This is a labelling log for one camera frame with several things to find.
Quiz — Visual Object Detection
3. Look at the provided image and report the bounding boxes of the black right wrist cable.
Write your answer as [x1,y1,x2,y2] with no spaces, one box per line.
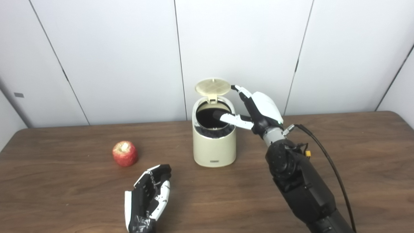
[285,124,357,233]

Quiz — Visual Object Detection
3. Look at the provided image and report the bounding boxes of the round cream bin lid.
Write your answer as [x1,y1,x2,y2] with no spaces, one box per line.
[195,78,231,104]

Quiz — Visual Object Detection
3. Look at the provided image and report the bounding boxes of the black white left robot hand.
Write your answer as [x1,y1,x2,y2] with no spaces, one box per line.
[125,164,172,233]

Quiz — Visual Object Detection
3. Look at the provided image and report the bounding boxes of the red apple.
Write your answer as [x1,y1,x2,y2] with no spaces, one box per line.
[112,141,138,167]

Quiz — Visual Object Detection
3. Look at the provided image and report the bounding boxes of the cream-colored bin body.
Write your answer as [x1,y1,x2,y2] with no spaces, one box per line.
[192,96,236,168]

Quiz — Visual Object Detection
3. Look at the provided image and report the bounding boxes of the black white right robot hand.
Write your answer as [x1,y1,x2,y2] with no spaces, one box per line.
[212,85,284,136]

